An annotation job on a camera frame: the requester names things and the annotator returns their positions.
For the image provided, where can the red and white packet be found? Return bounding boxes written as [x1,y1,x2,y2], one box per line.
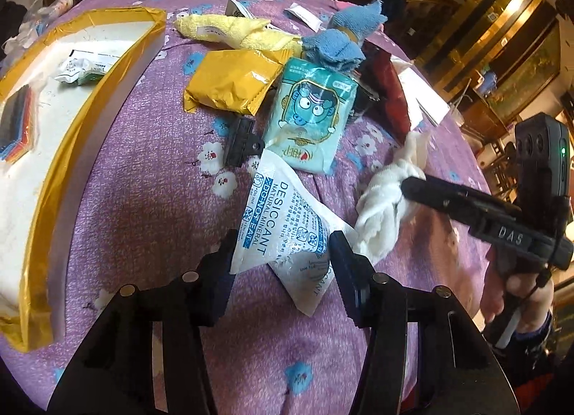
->
[359,41,424,138]

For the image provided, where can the white sachet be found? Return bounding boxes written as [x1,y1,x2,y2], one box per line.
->
[286,3,324,33]

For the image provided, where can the teal cartoon tissue pack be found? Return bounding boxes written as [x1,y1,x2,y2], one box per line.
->
[264,56,359,174]

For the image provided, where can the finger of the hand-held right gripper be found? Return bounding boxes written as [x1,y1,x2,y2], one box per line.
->
[400,176,498,232]
[424,174,523,215]

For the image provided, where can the white cloth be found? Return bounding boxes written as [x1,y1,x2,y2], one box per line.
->
[356,132,430,264]

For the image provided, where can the yellow foil packet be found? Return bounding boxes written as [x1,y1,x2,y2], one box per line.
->
[183,48,294,116]

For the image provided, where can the black binder clip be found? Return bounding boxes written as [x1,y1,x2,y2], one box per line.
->
[223,117,265,169]

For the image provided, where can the pile of plastic bags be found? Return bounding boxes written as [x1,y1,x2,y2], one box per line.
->
[0,0,75,53]

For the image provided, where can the golden glass display cabinet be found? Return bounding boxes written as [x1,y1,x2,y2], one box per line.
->
[415,0,574,131]

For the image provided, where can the person's right hand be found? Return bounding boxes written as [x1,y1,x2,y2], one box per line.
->
[479,245,556,333]

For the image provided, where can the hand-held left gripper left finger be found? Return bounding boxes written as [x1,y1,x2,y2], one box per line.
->
[47,229,238,415]

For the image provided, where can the small white printed packet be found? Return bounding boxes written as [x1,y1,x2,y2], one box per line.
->
[55,49,114,86]

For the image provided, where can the white sheet of paper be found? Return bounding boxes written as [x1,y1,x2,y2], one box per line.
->
[391,56,450,127]

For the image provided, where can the blue towel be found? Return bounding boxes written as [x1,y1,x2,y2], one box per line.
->
[301,0,389,76]

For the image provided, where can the white box with yellow tape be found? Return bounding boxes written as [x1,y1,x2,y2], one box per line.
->
[0,7,168,353]

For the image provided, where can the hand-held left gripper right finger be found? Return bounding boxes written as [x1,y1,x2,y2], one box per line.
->
[329,231,507,415]

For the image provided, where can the yellow towel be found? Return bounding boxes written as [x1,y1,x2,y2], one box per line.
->
[174,14,305,53]

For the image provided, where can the small dark packet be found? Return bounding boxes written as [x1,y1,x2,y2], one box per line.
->
[225,0,255,20]

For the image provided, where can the large white desiccant packet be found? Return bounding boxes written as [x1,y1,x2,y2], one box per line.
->
[230,149,359,276]

